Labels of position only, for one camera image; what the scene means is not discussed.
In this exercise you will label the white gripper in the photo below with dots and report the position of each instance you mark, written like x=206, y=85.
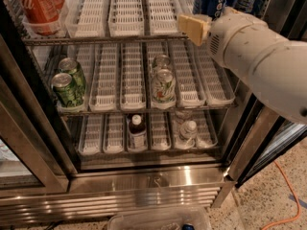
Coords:
x=230, y=41

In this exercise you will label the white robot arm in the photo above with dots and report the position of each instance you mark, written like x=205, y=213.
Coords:
x=272, y=66

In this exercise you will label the rear silver soda can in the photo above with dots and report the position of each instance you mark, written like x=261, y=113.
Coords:
x=160, y=61

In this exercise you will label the open fridge door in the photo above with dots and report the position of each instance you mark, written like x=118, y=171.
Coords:
x=263, y=138

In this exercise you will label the stainless steel fridge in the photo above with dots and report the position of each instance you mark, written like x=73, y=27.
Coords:
x=82, y=167

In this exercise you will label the rear green soda can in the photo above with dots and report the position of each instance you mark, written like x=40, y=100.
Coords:
x=73, y=68

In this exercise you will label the green soda can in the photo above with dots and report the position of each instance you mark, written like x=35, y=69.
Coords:
x=73, y=68
x=66, y=90

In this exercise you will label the front green soda can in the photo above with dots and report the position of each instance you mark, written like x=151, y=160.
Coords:
x=66, y=90

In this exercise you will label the front red cola can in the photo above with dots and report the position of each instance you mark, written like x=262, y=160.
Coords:
x=42, y=15

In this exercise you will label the rear clear water bottle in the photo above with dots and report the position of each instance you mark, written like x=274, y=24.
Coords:
x=183, y=116

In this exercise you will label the clear water bottle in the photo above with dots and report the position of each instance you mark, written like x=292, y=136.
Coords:
x=183, y=116
x=187, y=135

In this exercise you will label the dark juice bottle white cap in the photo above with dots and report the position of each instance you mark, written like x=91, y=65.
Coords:
x=137, y=133

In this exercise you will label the clear plastic bin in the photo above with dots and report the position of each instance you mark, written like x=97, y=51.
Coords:
x=171, y=218

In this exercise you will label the blue bottle cap in bin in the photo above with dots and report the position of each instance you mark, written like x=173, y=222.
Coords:
x=187, y=227

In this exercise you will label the top wire shelf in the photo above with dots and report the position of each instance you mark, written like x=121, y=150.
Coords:
x=44, y=41

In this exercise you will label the wire shelf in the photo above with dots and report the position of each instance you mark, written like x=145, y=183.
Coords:
x=145, y=110
x=44, y=41

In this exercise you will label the middle wire shelf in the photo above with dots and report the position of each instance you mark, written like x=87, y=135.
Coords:
x=145, y=110

